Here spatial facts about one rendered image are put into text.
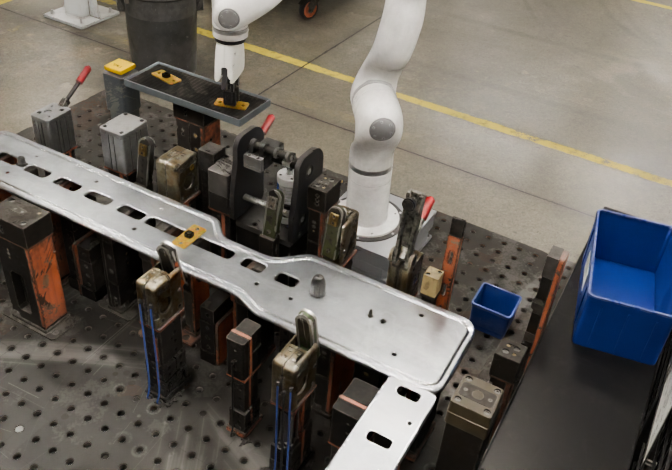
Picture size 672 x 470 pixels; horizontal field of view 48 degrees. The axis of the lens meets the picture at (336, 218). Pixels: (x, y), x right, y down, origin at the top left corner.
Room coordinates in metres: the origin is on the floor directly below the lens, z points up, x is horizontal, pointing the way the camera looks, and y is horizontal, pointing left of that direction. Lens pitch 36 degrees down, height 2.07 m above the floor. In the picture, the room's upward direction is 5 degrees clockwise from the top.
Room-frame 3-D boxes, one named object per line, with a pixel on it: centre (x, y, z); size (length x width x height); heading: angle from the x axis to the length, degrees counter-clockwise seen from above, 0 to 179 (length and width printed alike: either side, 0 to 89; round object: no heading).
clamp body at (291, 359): (0.97, 0.06, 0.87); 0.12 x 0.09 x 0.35; 154
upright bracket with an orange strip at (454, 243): (1.22, -0.25, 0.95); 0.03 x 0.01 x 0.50; 64
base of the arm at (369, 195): (1.75, -0.08, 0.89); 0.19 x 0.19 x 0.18
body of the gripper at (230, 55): (1.68, 0.29, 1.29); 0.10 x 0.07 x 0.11; 171
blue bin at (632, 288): (1.19, -0.60, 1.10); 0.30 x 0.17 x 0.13; 163
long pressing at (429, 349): (1.34, 0.35, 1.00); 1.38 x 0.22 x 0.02; 64
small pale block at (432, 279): (1.20, -0.21, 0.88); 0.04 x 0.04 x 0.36; 64
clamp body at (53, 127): (1.75, 0.78, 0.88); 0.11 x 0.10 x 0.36; 154
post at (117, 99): (1.85, 0.62, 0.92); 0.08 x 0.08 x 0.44; 64
